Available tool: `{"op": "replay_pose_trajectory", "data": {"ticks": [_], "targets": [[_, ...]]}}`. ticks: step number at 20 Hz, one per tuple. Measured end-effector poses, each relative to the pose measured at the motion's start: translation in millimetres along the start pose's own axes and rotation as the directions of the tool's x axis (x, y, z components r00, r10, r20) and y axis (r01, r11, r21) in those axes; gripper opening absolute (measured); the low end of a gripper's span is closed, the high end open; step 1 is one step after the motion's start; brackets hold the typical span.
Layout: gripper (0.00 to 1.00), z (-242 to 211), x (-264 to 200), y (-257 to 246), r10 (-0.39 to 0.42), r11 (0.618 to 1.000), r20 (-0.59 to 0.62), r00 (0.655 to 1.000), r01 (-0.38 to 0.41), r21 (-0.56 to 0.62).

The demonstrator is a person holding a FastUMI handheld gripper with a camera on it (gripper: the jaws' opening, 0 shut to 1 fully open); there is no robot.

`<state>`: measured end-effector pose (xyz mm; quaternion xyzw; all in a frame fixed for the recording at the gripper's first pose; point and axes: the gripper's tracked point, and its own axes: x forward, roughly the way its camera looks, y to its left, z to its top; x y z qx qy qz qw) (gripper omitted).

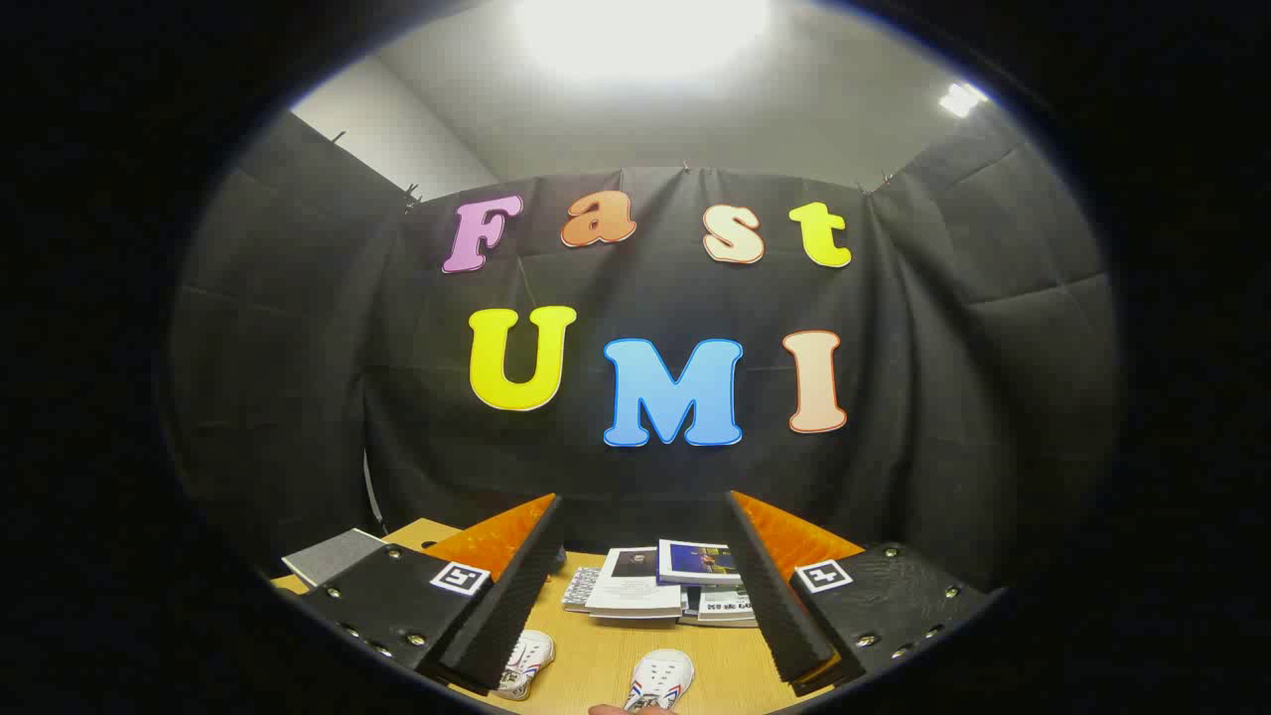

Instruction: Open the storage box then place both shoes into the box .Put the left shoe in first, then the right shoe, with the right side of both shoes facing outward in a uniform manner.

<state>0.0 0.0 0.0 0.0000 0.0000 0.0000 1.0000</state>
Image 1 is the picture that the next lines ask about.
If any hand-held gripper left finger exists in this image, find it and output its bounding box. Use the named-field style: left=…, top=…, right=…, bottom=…
left=301, top=493, right=565, bottom=694

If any small ceiling light panel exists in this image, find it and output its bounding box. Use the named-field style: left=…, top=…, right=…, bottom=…
left=937, top=81, right=991, bottom=119

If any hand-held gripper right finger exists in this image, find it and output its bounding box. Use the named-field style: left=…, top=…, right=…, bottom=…
left=725, top=490, right=997, bottom=696

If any pale teal cover book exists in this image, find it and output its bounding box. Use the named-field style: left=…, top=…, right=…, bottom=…
left=695, top=585, right=758, bottom=625

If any patterned spiral notebook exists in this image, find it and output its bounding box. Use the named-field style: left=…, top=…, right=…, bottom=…
left=562, top=566, right=604, bottom=613

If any white striped canvas shoe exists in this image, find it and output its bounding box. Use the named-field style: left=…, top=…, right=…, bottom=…
left=494, top=630, right=556, bottom=702
left=624, top=649, right=695, bottom=712

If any grey fabric storage box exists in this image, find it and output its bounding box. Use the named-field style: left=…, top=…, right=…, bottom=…
left=281, top=528, right=388, bottom=588

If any white book with portrait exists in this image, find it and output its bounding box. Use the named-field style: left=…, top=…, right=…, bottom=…
left=585, top=547, right=687, bottom=621

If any thin grey backdrop pole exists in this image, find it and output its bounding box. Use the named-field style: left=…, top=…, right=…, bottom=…
left=361, top=449, right=388, bottom=537

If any blue cover book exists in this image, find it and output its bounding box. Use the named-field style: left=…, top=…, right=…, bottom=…
left=657, top=539, right=745, bottom=588

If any large ceiling light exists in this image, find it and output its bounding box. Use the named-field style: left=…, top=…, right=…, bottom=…
left=514, top=0, right=774, bottom=88

